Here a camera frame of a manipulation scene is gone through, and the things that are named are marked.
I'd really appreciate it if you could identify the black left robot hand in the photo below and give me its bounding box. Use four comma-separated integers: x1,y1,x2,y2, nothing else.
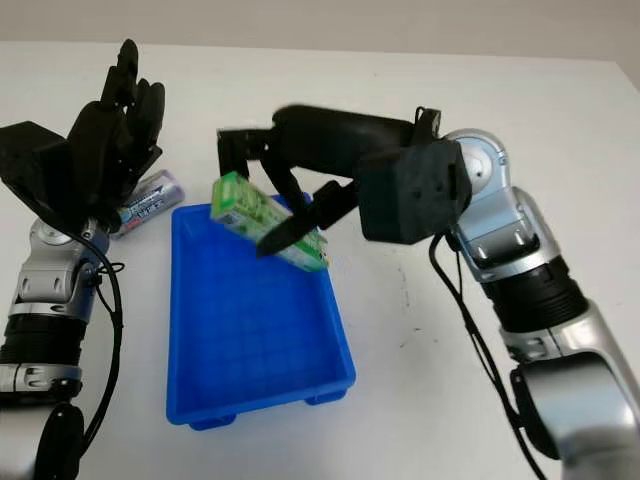
67,38,166,222

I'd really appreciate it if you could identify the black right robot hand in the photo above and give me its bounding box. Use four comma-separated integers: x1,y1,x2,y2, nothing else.
217,104,419,259

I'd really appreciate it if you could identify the purple white cylindrical can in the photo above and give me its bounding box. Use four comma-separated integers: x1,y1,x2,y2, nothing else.
108,169,186,241

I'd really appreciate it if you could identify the green toothpaste box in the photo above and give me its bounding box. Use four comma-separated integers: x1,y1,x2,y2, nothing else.
209,171,332,272

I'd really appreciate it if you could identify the blue plastic tray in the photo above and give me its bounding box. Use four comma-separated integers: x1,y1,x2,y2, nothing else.
164,192,358,431

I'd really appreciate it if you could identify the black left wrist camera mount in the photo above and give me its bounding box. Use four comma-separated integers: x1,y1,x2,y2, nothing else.
0,121,101,232

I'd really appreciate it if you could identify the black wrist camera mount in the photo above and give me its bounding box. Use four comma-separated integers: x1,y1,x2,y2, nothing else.
0,121,101,232
358,139,472,245

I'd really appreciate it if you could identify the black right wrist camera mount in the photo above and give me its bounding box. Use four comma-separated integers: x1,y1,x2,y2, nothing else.
358,139,472,245

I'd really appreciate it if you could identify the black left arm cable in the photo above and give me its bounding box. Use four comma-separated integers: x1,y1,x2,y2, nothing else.
79,228,125,454

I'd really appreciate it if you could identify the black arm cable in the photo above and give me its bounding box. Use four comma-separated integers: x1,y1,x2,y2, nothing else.
428,233,551,480
79,228,125,454

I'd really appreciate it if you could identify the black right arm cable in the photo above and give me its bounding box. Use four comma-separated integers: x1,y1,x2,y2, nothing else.
428,233,551,480

